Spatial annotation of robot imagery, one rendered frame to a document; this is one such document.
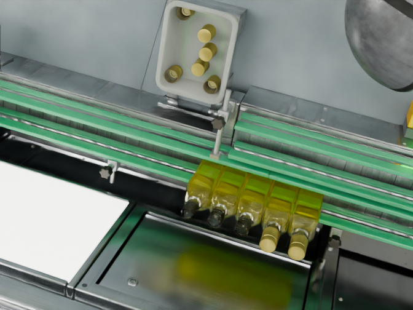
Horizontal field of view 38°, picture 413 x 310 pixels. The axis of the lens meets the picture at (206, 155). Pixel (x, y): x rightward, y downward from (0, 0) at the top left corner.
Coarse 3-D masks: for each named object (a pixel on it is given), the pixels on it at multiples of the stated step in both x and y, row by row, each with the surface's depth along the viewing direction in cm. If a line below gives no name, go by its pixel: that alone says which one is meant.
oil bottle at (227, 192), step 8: (232, 168) 136; (224, 176) 132; (232, 176) 133; (240, 176) 133; (248, 176) 137; (216, 184) 129; (224, 184) 129; (232, 184) 130; (240, 184) 130; (216, 192) 126; (224, 192) 126; (232, 192) 127; (240, 192) 129; (216, 200) 125; (224, 200) 125; (232, 200) 125; (232, 208) 125; (232, 216) 127
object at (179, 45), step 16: (176, 16) 141; (192, 16) 142; (208, 16) 141; (224, 16) 133; (176, 32) 145; (192, 32) 144; (224, 32) 142; (160, 48) 140; (176, 48) 147; (192, 48) 146; (224, 48) 144; (160, 64) 142; (176, 64) 149; (192, 64) 148; (224, 64) 145; (160, 80) 145; (192, 80) 149; (224, 80) 139; (192, 96) 144; (208, 96) 144
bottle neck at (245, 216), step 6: (240, 216) 123; (246, 216) 123; (252, 216) 124; (240, 222) 120; (246, 222) 121; (252, 222) 124; (240, 228) 122; (246, 228) 120; (240, 234) 121; (246, 234) 120
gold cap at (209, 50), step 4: (208, 44) 142; (212, 44) 143; (204, 48) 140; (208, 48) 140; (212, 48) 141; (216, 48) 144; (200, 52) 141; (204, 52) 141; (208, 52) 140; (212, 52) 140; (216, 52) 144; (200, 56) 141; (204, 56) 141; (208, 56) 141; (212, 56) 141; (204, 60) 142; (208, 60) 141
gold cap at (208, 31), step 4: (208, 24) 142; (204, 28) 138; (208, 28) 139; (212, 28) 140; (200, 32) 139; (204, 32) 138; (208, 32) 138; (212, 32) 140; (200, 36) 139; (204, 36) 139; (208, 36) 139; (212, 36) 140; (200, 40) 140; (204, 40) 139; (208, 40) 139
